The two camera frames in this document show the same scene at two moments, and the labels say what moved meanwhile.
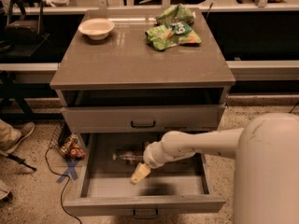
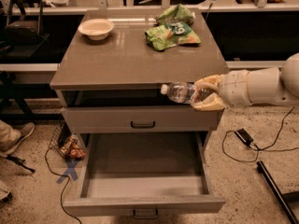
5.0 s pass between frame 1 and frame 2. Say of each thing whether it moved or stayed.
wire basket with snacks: stayed
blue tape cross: stayed
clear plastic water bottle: moved
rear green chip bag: stayed
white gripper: moved
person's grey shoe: stayed
